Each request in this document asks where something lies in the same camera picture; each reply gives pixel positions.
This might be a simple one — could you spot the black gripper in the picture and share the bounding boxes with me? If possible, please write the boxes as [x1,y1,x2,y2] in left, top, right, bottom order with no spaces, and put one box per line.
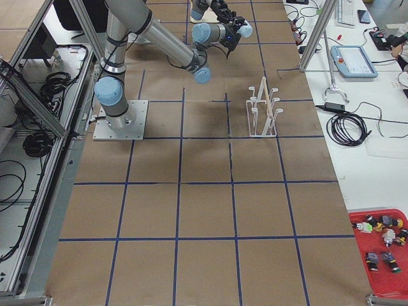
[219,24,242,59]
[216,0,236,22]

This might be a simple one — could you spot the light blue cup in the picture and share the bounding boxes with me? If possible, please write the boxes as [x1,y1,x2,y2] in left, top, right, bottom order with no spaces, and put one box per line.
[237,20,253,38]

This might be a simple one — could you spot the cream plastic tray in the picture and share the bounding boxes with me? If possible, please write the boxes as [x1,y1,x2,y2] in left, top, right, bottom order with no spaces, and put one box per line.
[190,8,219,24]

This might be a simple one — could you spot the black power adapter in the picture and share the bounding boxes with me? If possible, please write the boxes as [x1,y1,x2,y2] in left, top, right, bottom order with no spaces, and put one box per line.
[324,102,345,113]

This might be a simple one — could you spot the white keyboard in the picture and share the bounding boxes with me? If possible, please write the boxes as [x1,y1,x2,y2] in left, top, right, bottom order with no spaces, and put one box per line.
[335,0,356,27]

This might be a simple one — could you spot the blue teach pendant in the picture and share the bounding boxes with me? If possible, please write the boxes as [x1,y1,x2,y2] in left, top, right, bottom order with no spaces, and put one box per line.
[330,45,378,79]

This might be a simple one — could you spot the black smartphone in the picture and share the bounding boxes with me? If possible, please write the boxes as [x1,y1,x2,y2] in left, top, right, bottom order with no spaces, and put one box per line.
[357,10,371,24]

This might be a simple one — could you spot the red parts tray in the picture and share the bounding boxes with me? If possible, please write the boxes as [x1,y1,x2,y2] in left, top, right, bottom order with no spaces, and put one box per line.
[349,208,407,300]

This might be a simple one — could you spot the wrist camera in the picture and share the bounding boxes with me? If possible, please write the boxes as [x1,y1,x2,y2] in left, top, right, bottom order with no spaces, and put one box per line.
[229,16,248,31]

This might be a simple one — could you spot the white wire cup rack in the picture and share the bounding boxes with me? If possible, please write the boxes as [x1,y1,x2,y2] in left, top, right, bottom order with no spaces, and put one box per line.
[245,76,283,138]

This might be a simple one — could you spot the aluminium frame post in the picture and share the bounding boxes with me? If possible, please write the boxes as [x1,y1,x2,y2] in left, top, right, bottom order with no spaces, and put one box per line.
[299,0,337,72]

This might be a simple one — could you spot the green handled reacher grabber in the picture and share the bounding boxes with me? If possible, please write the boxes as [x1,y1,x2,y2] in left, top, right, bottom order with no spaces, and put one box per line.
[323,28,349,104]

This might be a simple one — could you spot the coiled black cable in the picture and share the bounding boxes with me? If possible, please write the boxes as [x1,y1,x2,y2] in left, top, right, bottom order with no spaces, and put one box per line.
[329,113,372,147]

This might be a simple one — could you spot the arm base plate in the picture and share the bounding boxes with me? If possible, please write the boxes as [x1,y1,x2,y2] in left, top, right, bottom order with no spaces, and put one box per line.
[93,100,149,141]

